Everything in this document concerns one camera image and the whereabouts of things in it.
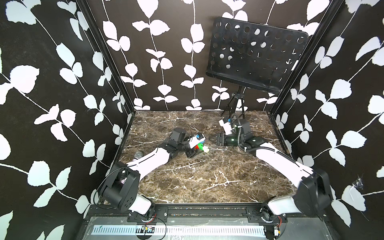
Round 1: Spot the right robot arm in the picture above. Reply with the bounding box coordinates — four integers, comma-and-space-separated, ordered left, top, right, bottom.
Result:
216, 119, 333, 222

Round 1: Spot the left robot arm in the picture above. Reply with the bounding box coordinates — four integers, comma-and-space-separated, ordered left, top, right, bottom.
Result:
97, 133, 207, 216

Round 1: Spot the purple glitter microphone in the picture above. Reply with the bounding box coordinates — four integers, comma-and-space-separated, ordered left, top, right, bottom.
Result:
134, 151, 144, 160

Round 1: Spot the black music stand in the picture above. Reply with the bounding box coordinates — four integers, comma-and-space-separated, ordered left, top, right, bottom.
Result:
206, 17, 309, 116

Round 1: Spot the white ruler strip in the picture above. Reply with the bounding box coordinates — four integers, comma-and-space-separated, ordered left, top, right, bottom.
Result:
91, 225, 265, 238

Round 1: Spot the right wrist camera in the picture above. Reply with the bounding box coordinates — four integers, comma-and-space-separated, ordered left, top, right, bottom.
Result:
219, 118, 233, 135

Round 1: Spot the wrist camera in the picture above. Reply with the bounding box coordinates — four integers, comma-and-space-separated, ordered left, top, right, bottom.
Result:
219, 118, 233, 135
170, 128, 206, 147

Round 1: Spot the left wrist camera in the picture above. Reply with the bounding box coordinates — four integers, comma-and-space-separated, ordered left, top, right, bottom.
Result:
170, 128, 206, 147

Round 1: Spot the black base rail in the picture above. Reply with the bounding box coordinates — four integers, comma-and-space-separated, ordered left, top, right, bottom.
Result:
86, 203, 328, 224

